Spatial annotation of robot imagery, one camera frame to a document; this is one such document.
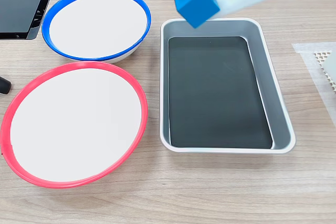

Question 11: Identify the blue rimmed white dish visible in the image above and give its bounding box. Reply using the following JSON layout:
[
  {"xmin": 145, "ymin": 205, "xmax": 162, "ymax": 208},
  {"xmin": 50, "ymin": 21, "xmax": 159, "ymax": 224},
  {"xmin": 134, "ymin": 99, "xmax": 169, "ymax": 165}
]
[{"xmin": 41, "ymin": 0, "xmax": 152, "ymax": 64}]

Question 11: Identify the black flat device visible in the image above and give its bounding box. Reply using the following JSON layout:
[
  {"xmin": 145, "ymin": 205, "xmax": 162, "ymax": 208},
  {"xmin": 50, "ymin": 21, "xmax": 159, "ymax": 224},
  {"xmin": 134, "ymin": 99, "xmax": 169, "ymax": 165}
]
[{"xmin": 0, "ymin": 0, "xmax": 60, "ymax": 40}]

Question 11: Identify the silver metal tray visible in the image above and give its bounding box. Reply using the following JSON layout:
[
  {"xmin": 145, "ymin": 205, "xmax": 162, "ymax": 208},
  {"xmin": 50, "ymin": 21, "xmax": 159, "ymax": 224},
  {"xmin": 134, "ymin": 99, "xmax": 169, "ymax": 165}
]
[{"xmin": 159, "ymin": 18, "xmax": 297, "ymax": 154}]

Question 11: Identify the white mesh mat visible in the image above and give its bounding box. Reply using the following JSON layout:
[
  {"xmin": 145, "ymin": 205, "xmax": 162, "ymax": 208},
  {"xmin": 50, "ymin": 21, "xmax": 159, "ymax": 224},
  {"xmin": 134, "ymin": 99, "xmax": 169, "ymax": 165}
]
[{"xmin": 313, "ymin": 50, "xmax": 336, "ymax": 93}]

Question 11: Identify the black tray liner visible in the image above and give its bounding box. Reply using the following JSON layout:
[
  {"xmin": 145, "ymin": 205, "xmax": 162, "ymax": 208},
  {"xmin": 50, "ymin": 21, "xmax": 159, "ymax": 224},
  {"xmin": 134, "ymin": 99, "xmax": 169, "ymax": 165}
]
[{"xmin": 167, "ymin": 36, "xmax": 274, "ymax": 149}]

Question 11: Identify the black rubber foot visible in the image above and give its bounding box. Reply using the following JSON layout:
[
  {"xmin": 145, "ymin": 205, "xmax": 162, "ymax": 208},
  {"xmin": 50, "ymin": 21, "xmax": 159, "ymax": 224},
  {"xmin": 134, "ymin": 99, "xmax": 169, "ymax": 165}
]
[{"xmin": 0, "ymin": 76, "xmax": 13, "ymax": 95}]

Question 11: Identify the blue cube block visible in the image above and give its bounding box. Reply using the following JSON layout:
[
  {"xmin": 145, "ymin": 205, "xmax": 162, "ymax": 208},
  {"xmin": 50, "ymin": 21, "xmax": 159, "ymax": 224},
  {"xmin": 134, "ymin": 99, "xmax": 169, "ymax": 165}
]
[{"xmin": 173, "ymin": 0, "xmax": 221, "ymax": 29}]

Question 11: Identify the red rimmed white dish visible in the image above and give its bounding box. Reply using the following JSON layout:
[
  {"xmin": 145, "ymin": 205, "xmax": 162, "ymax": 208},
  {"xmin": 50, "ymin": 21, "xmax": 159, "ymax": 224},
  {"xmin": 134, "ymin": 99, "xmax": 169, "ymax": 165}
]
[{"xmin": 0, "ymin": 60, "xmax": 149, "ymax": 189}]

